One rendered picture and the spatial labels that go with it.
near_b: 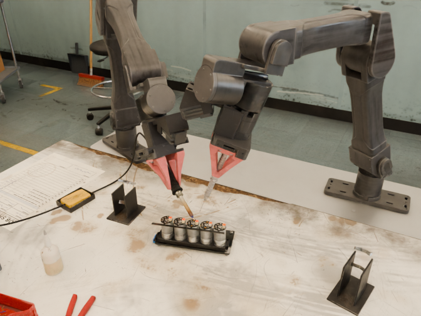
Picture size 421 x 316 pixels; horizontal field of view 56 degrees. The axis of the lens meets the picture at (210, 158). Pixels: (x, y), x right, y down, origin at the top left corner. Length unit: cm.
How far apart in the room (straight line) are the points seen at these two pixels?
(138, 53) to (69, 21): 373
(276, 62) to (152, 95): 26
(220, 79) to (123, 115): 58
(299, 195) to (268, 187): 8
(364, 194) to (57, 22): 408
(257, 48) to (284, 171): 55
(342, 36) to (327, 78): 259
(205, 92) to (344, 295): 45
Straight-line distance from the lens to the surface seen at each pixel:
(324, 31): 72
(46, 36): 490
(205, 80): 62
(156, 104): 77
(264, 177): 109
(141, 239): 89
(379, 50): 81
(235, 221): 93
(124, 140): 121
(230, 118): 67
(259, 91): 65
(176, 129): 77
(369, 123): 91
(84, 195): 103
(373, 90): 87
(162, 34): 387
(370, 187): 103
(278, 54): 63
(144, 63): 86
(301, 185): 107
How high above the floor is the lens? 133
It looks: 29 degrees down
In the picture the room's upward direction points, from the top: straight up
